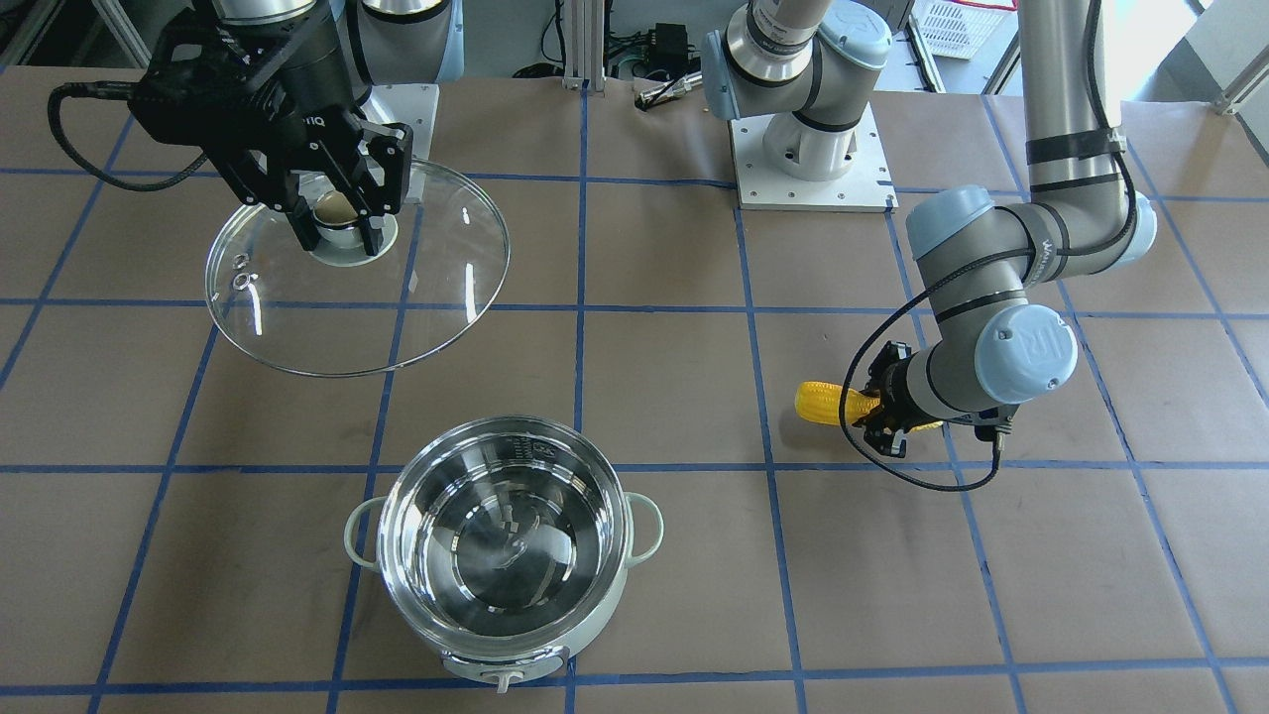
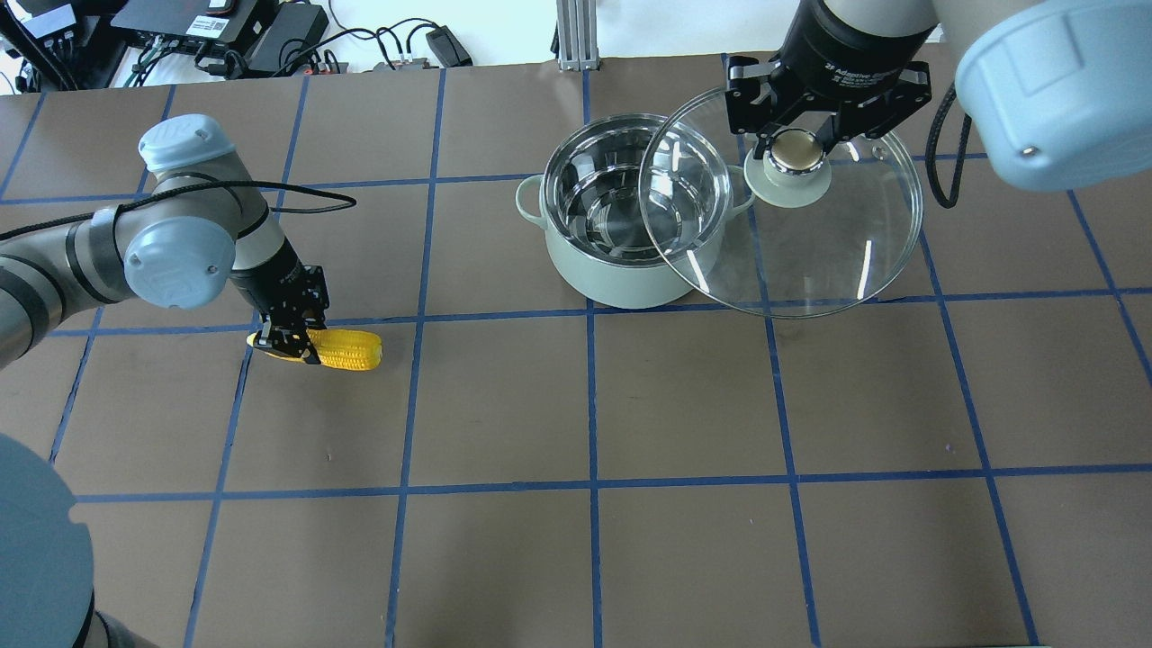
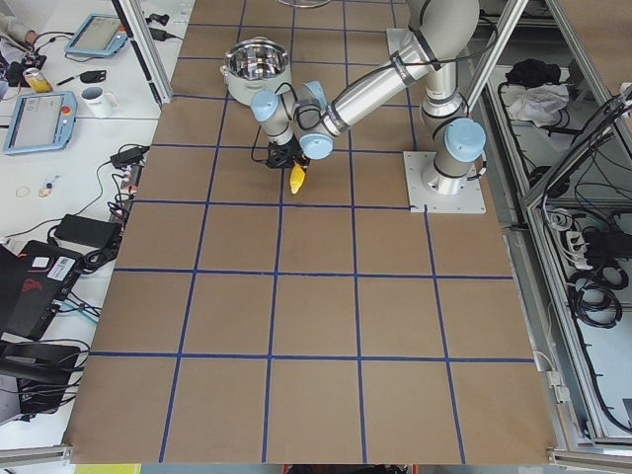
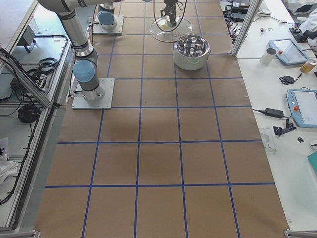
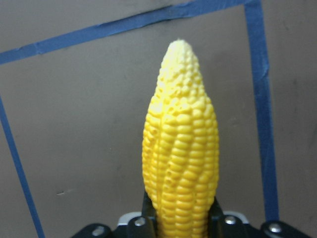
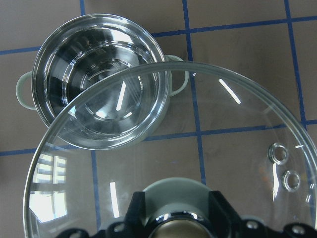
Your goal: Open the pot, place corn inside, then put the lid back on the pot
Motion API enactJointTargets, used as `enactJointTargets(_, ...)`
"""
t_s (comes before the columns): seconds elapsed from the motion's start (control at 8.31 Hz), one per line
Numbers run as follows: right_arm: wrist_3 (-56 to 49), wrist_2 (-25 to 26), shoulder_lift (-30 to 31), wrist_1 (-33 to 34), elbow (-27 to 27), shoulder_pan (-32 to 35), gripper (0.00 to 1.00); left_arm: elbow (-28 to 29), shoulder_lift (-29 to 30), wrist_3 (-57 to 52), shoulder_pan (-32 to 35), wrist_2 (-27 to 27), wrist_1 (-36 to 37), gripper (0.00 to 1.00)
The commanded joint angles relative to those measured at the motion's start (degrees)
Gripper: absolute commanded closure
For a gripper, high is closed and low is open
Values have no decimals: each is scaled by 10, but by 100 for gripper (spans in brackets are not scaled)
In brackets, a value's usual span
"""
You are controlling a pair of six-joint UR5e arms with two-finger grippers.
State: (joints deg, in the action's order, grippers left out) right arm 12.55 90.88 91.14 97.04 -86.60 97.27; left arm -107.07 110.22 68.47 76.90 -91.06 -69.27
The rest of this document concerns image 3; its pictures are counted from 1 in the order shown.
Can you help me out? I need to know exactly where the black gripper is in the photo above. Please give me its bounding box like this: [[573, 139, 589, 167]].
[[265, 140, 310, 173]]

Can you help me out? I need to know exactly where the yellow corn cob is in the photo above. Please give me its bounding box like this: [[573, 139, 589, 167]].
[[289, 163, 306, 195]]

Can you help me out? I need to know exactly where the glass pot lid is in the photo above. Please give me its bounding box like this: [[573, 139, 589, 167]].
[[277, 0, 331, 9]]

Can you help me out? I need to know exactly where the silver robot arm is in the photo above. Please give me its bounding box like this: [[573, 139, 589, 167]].
[[250, 1, 486, 192]]

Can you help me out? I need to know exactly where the white cooking pot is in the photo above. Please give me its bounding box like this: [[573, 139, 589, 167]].
[[220, 37, 291, 106]]

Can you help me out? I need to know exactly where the black power adapter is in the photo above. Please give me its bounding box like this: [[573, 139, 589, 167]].
[[110, 145, 150, 169]]

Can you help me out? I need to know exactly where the brown paper mat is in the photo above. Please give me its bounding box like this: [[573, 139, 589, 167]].
[[64, 1, 555, 465]]

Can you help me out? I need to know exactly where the power strip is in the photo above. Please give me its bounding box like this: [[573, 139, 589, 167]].
[[108, 164, 143, 225]]

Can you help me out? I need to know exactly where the white mug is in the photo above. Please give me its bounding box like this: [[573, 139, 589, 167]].
[[81, 86, 119, 119]]

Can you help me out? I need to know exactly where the large black power brick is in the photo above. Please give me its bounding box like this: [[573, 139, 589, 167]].
[[53, 214, 121, 249]]

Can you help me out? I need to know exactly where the upper blue teach pendant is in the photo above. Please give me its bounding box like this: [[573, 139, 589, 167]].
[[64, 13, 127, 57]]

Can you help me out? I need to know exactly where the blue teach pendant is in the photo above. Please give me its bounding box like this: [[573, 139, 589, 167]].
[[64, 13, 127, 57], [3, 91, 77, 155]]

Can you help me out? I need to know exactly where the white crumpled cloth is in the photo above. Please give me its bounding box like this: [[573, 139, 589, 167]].
[[508, 84, 570, 127]]

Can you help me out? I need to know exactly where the black cloth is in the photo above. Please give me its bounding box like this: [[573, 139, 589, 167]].
[[506, 58, 561, 88]]

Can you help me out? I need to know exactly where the black pen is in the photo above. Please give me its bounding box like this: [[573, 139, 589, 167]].
[[56, 75, 78, 86]]

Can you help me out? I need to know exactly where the lower blue teach pendant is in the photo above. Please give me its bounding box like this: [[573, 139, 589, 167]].
[[3, 91, 77, 155]]

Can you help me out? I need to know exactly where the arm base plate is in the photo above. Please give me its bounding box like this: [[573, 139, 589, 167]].
[[386, 29, 429, 65], [403, 151, 486, 214]]

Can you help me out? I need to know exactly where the aluminium frame post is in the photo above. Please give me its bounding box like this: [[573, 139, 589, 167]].
[[112, 0, 173, 107]]

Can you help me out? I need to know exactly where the black coiled cable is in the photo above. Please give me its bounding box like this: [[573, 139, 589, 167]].
[[567, 269, 624, 330]]

